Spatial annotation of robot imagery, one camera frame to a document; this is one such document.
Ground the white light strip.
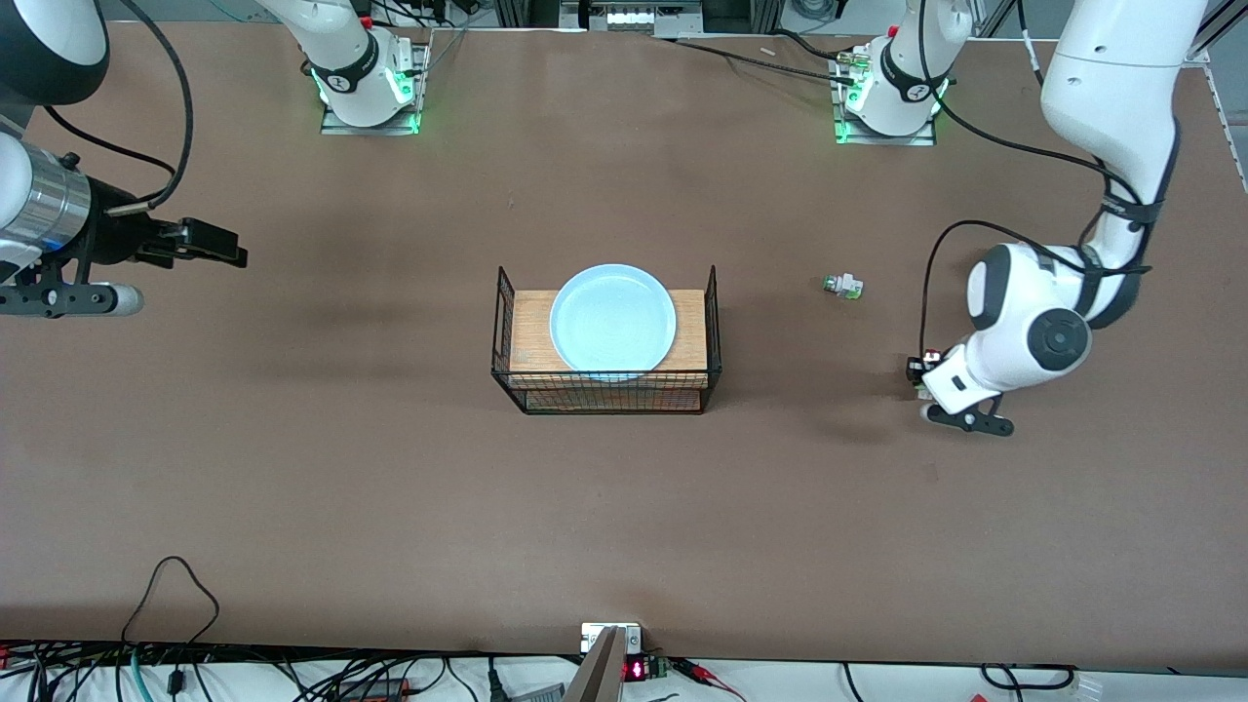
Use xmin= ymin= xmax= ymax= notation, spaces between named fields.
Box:
xmin=603 ymin=6 xmax=705 ymax=31

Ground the black coiled cable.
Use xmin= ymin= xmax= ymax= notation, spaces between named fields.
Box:
xmin=979 ymin=663 xmax=1079 ymax=694

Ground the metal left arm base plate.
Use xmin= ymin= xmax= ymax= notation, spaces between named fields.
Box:
xmin=832 ymin=44 xmax=939 ymax=148

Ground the thin grey cable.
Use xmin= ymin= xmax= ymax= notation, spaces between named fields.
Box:
xmin=414 ymin=27 xmax=471 ymax=79

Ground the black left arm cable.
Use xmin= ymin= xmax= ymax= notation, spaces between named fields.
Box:
xmin=919 ymin=0 xmax=1183 ymax=358

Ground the light blue round plate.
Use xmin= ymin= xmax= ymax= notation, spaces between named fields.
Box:
xmin=549 ymin=263 xmax=678 ymax=377

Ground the black wire rack wooden shelf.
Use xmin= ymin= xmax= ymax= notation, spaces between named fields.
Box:
xmin=490 ymin=265 xmax=723 ymax=416

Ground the aluminium frame structure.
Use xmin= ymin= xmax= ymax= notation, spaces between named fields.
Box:
xmin=492 ymin=0 xmax=787 ymax=36

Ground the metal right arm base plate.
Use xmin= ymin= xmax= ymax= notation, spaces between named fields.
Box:
xmin=320 ymin=39 xmax=432 ymax=137

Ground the grey metal beam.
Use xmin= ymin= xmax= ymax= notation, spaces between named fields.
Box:
xmin=564 ymin=627 xmax=631 ymax=702

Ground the silver camera mount plate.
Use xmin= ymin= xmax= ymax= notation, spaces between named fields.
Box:
xmin=580 ymin=622 xmax=644 ymax=655

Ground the thin black looped cable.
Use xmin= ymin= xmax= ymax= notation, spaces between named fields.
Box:
xmin=121 ymin=556 xmax=221 ymax=649

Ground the red test clip lead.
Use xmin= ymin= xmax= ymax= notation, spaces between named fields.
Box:
xmin=671 ymin=657 xmax=750 ymax=702

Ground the black power cable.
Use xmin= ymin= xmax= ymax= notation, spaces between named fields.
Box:
xmin=778 ymin=27 xmax=851 ymax=61
xmin=671 ymin=37 xmax=859 ymax=84

